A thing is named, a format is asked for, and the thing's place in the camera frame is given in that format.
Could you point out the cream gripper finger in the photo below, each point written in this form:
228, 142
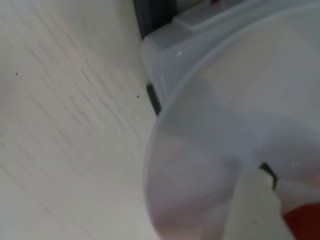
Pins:
252, 205

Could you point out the white round plastic plate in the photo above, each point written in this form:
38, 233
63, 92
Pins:
225, 100

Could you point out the red tuna sushi piece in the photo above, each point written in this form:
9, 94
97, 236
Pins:
305, 222

